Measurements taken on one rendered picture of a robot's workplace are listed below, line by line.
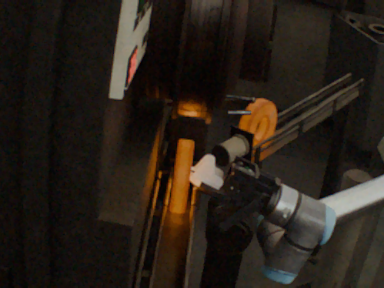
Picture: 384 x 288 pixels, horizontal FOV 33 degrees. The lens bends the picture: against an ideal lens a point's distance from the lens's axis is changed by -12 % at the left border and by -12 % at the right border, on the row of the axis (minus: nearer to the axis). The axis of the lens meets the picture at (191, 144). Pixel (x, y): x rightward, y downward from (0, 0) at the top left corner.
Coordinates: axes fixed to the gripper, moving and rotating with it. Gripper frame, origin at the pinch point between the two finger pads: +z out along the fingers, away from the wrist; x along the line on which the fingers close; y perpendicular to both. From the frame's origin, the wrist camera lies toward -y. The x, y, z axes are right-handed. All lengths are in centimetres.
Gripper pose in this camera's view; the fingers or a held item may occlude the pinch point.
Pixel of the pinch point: (185, 172)
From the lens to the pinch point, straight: 152.7
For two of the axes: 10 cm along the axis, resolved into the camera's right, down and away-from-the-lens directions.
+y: 4.3, -8.2, -3.7
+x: -0.6, 3.8, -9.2
